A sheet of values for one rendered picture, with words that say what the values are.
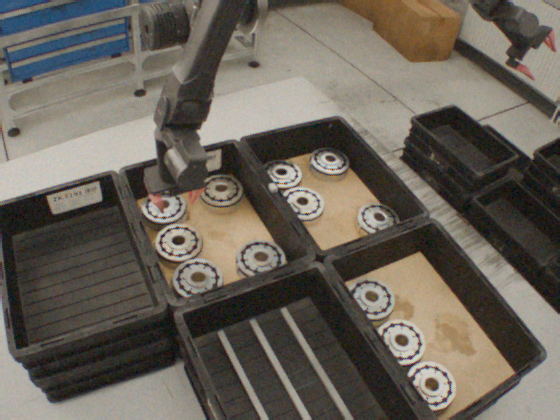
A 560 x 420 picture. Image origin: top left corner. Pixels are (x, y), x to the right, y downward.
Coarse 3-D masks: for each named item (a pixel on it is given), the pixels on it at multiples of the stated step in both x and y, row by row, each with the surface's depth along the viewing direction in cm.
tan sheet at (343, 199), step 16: (288, 160) 128; (304, 160) 128; (304, 176) 124; (352, 176) 126; (320, 192) 120; (336, 192) 121; (352, 192) 121; (368, 192) 122; (336, 208) 117; (352, 208) 117; (320, 224) 113; (336, 224) 113; (352, 224) 114; (320, 240) 109; (336, 240) 110
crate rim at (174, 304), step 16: (224, 144) 114; (240, 144) 115; (256, 176) 107; (128, 192) 102; (288, 224) 98; (144, 240) 92; (304, 240) 96; (160, 272) 88; (272, 272) 89; (224, 288) 86; (176, 304) 82
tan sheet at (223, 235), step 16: (192, 208) 112; (240, 208) 114; (144, 224) 108; (192, 224) 109; (208, 224) 109; (224, 224) 110; (240, 224) 110; (256, 224) 111; (208, 240) 106; (224, 240) 107; (240, 240) 107; (272, 240) 108; (208, 256) 103; (224, 256) 104; (224, 272) 101
